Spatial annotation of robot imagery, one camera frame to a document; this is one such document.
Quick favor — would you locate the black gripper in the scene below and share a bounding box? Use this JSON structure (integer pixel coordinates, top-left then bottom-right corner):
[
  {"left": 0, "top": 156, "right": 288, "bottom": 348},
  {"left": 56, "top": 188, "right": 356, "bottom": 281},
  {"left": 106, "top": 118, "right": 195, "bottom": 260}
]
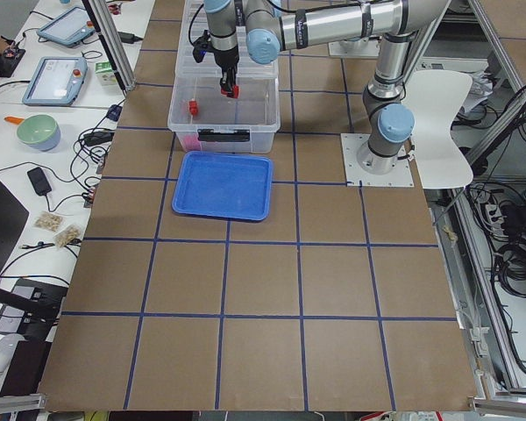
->
[{"left": 213, "top": 46, "right": 239, "bottom": 95}]

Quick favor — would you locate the clear plastic box lid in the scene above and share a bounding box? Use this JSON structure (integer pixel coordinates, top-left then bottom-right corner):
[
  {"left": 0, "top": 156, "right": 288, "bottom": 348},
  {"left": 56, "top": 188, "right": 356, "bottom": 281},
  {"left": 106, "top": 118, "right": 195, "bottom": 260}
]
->
[{"left": 175, "top": 1, "right": 281, "bottom": 80}]

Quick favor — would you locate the clear plastic storage box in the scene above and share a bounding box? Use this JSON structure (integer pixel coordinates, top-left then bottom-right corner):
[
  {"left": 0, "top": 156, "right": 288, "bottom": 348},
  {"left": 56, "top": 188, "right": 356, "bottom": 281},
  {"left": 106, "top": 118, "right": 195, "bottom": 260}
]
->
[{"left": 167, "top": 76, "right": 281, "bottom": 153}]

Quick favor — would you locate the black power adapter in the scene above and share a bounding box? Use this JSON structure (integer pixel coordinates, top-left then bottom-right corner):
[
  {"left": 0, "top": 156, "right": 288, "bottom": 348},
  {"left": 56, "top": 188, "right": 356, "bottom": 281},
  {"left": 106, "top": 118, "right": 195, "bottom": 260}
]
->
[{"left": 117, "top": 32, "right": 143, "bottom": 44}]

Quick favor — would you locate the blue plastic tray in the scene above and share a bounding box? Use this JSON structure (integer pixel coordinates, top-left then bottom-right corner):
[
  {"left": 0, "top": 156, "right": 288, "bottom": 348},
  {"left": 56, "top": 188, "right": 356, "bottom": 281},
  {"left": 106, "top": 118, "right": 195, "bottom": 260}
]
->
[{"left": 172, "top": 151, "right": 274, "bottom": 221}]

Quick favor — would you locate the green white carton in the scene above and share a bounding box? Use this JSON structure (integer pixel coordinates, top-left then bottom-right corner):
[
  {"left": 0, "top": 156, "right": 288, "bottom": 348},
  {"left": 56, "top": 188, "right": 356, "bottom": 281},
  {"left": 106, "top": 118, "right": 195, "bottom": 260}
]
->
[{"left": 94, "top": 61, "right": 117, "bottom": 86}]

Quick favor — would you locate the teach pendant far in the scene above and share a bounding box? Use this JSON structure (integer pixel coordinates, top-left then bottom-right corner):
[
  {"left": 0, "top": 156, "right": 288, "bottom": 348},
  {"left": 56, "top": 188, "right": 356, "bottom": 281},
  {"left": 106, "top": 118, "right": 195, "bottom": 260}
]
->
[{"left": 37, "top": 6, "right": 95, "bottom": 47}]

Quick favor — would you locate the teach pendant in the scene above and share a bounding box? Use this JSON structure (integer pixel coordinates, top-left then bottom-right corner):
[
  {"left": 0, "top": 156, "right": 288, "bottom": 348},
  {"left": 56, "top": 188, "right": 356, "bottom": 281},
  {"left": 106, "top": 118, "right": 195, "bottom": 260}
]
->
[
  {"left": 37, "top": 6, "right": 95, "bottom": 47},
  {"left": 22, "top": 57, "right": 88, "bottom": 106}
]

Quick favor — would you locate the teach pendant near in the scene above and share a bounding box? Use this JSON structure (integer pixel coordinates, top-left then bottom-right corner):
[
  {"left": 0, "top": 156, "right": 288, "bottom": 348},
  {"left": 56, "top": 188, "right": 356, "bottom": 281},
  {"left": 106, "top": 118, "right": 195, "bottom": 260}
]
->
[{"left": 22, "top": 57, "right": 88, "bottom": 106}]

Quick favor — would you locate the green bowl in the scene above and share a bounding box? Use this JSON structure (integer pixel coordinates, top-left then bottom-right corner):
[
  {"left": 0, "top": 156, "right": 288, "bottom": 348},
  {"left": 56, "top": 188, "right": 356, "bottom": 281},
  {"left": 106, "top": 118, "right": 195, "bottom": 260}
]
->
[{"left": 17, "top": 114, "right": 60, "bottom": 152}]

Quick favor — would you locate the white chair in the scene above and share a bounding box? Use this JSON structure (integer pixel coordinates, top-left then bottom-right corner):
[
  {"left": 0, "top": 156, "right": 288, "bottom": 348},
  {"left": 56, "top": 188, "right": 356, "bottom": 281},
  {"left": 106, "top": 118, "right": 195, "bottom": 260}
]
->
[{"left": 403, "top": 69, "right": 473, "bottom": 189}]

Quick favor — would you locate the black phone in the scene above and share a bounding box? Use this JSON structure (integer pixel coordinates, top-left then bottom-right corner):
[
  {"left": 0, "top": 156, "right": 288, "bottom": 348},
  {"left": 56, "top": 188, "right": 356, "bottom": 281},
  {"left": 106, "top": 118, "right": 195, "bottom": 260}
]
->
[{"left": 27, "top": 167, "right": 52, "bottom": 196}]

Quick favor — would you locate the toy carrot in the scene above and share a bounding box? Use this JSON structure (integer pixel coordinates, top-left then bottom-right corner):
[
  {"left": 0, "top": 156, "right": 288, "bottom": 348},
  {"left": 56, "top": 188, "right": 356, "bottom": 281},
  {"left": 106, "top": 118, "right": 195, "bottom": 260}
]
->
[{"left": 4, "top": 116, "right": 24, "bottom": 125}]

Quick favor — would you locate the snack bag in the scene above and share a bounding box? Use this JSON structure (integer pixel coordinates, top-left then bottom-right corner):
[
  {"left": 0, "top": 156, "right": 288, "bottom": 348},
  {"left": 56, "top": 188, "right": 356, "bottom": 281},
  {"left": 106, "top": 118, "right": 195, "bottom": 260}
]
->
[
  {"left": 53, "top": 225, "right": 82, "bottom": 248},
  {"left": 34, "top": 211, "right": 64, "bottom": 232}
]

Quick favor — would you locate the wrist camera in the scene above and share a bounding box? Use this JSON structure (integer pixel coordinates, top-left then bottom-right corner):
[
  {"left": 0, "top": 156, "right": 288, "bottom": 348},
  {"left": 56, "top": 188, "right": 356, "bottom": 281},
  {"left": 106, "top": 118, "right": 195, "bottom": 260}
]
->
[{"left": 192, "top": 30, "right": 213, "bottom": 63}]

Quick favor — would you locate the black box latch handle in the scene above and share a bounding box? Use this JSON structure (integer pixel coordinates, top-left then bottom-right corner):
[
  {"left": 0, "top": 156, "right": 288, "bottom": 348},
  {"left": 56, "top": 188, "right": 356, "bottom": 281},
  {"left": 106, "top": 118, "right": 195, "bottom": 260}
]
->
[{"left": 197, "top": 129, "right": 251, "bottom": 143}]

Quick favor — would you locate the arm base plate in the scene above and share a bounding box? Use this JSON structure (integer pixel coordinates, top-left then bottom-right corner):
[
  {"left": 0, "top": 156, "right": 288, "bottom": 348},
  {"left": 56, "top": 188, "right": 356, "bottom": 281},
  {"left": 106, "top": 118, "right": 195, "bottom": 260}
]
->
[
  {"left": 340, "top": 133, "right": 414, "bottom": 188},
  {"left": 327, "top": 40, "right": 383, "bottom": 58}
]

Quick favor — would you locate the aluminium frame post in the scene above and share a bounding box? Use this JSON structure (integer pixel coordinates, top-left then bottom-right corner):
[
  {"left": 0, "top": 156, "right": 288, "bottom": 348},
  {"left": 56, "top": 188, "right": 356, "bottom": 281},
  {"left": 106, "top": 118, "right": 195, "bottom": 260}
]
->
[{"left": 82, "top": 0, "right": 136, "bottom": 94}]

